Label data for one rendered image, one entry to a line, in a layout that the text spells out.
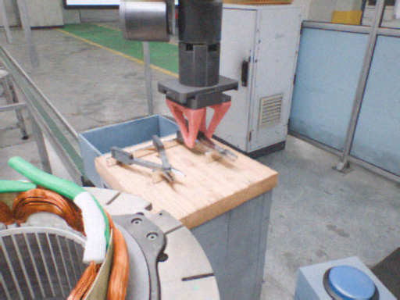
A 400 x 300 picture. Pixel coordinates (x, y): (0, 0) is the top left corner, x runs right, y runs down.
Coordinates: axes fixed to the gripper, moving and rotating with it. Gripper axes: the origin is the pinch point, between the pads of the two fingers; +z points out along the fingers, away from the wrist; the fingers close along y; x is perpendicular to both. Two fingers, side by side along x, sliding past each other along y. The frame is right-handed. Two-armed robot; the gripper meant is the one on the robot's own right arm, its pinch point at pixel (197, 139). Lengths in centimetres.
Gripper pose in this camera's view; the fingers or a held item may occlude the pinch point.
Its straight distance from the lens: 49.5
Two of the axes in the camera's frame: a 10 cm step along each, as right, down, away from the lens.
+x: 6.2, 3.7, -6.9
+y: -7.8, 2.7, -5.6
